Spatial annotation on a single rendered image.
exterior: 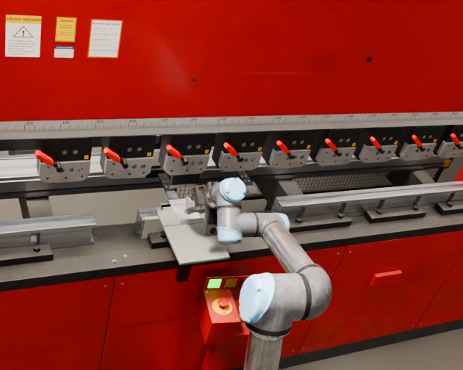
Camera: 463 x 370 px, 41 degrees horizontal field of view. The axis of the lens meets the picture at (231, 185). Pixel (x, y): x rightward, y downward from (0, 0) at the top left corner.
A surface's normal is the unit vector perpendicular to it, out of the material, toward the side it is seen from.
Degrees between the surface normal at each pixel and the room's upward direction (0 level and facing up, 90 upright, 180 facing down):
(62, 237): 90
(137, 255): 0
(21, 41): 90
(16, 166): 0
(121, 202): 0
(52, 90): 90
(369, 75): 90
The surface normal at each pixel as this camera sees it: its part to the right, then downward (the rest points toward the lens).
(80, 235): 0.37, 0.63
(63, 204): 0.22, -0.77
